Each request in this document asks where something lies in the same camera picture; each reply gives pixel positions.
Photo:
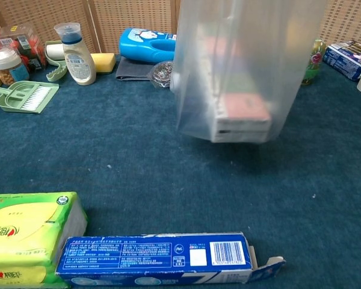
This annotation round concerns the blue detergent pump bottle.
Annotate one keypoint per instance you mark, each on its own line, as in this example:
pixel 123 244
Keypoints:
pixel 144 45

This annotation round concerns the dark blue carpet mat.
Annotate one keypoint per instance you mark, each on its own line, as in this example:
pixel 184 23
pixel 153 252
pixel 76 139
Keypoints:
pixel 138 165

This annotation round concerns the steel wool scourer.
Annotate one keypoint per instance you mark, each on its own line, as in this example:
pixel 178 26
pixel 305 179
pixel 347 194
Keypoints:
pixel 161 75

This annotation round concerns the woven rattan folding screen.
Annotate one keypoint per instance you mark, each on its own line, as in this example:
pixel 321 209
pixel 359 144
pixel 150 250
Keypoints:
pixel 123 18

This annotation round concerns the yellow sponge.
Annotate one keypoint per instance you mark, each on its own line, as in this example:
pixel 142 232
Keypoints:
pixel 103 61

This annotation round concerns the green hand brush white bristles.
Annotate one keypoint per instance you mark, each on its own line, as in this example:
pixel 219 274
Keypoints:
pixel 37 96

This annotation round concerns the dark blue snack package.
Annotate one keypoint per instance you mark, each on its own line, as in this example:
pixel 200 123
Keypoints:
pixel 346 60

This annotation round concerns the clear plastic bag with goods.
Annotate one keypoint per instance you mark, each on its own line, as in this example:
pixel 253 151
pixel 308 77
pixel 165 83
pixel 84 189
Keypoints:
pixel 237 75

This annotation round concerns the small jar with white lid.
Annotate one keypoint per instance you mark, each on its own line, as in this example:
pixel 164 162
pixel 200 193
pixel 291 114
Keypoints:
pixel 7 67

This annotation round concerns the white bottle with blue cap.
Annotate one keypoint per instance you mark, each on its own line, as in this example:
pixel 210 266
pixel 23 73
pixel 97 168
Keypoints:
pixel 78 63

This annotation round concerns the clear box with red items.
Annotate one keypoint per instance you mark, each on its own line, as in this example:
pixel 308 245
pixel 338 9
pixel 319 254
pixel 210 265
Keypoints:
pixel 27 45

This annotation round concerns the blue toothpaste box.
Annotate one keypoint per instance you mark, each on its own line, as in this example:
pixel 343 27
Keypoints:
pixel 153 256

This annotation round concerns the green tissue pack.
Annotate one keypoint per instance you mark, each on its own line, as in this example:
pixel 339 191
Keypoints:
pixel 27 234

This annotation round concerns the small green drink bottle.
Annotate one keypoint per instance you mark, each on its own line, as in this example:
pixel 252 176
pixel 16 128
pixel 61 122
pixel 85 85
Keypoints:
pixel 314 63

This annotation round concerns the grey folded cloth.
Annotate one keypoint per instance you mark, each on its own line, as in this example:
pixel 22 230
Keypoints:
pixel 130 70

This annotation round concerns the green dustpan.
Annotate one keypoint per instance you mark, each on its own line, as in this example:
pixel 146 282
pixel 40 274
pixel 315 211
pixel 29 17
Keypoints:
pixel 9 100

